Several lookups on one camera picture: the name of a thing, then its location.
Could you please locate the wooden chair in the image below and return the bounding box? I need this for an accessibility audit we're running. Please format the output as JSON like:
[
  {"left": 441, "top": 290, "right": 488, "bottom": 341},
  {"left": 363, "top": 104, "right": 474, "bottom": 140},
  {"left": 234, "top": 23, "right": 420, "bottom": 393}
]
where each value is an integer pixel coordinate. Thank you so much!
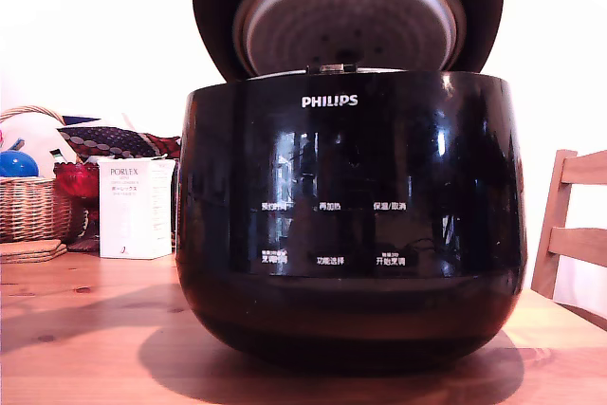
[{"left": 529, "top": 148, "right": 607, "bottom": 319}]

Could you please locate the dark blue fabric piece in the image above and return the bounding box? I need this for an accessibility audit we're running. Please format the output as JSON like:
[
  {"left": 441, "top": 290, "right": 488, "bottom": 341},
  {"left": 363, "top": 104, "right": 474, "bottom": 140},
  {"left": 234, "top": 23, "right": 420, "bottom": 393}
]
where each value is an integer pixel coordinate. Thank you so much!
[{"left": 61, "top": 114, "right": 103, "bottom": 127}]

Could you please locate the white crumpled paper sheet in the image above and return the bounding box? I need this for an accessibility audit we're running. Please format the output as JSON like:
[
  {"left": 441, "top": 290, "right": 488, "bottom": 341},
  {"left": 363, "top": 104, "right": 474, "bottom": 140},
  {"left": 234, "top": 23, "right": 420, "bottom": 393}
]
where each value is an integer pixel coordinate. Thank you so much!
[{"left": 0, "top": 113, "right": 77, "bottom": 178}]

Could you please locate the cork coaster stack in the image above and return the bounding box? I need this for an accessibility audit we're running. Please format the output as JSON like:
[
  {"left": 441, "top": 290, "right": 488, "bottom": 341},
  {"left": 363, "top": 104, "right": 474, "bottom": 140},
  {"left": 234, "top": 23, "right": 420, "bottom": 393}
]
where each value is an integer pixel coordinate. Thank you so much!
[{"left": 0, "top": 238, "right": 68, "bottom": 265}]

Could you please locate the black Philips rice cooker body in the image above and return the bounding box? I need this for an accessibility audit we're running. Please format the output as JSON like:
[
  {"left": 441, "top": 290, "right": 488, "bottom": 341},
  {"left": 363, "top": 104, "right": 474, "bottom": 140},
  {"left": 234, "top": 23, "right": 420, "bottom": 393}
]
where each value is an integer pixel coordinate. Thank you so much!
[{"left": 175, "top": 63, "right": 527, "bottom": 369}]

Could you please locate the red glass bowl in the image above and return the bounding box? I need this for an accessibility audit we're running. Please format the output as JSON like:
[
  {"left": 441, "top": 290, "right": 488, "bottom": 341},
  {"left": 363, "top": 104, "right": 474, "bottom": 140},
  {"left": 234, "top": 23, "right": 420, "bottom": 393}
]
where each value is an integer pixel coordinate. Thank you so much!
[{"left": 52, "top": 161, "right": 101, "bottom": 253}]

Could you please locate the blue ball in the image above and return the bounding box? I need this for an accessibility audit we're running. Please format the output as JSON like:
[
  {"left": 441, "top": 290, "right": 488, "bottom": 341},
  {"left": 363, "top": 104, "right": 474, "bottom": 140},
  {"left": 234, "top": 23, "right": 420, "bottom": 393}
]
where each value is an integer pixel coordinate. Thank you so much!
[{"left": 0, "top": 149, "right": 40, "bottom": 178}]

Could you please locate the wicker basket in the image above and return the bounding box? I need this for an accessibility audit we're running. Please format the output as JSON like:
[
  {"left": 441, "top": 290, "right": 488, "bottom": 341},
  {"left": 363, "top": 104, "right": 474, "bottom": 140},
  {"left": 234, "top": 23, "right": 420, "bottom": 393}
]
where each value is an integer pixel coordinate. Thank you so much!
[{"left": 0, "top": 105, "right": 80, "bottom": 244}]

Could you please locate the black rice cooker lid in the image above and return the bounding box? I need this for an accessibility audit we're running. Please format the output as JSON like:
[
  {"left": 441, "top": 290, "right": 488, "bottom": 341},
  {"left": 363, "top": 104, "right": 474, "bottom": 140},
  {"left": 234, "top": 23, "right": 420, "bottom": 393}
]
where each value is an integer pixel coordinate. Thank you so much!
[{"left": 192, "top": 0, "right": 505, "bottom": 82}]

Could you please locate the dark patterned fabric bag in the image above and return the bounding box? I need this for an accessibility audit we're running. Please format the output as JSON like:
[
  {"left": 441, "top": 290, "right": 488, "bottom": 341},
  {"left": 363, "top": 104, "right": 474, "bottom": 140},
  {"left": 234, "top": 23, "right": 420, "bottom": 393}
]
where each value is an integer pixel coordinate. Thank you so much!
[{"left": 56, "top": 125, "right": 182, "bottom": 160}]

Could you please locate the white Porlex box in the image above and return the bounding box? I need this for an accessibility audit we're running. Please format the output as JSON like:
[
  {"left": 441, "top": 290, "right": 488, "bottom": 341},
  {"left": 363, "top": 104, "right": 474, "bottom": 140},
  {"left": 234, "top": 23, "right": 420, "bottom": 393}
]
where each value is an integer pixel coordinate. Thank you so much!
[{"left": 98, "top": 156, "right": 176, "bottom": 260}]

